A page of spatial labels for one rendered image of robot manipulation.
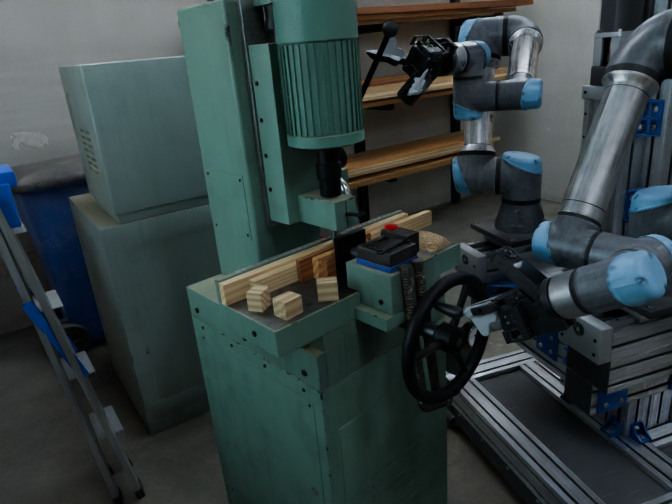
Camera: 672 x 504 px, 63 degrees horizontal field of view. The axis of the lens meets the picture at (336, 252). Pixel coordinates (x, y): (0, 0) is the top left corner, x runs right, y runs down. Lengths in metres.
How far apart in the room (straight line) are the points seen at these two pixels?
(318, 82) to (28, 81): 2.43
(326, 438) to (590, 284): 0.68
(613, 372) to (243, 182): 0.98
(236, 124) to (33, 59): 2.18
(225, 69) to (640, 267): 0.96
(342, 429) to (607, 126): 0.83
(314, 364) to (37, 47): 2.63
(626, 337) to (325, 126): 0.82
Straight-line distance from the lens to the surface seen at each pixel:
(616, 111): 1.09
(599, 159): 1.06
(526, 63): 1.59
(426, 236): 1.43
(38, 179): 2.84
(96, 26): 3.49
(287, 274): 1.26
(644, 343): 1.46
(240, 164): 1.39
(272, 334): 1.08
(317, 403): 1.25
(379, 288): 1.15
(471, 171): 1.75
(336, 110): 1.19
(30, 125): 3.44
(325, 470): 1.37
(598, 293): 0.89
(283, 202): 1.35
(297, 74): 1.20
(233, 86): 1.35
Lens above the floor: 1.41
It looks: 21 degrees down
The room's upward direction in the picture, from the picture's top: 5 degrees counter-clockwise
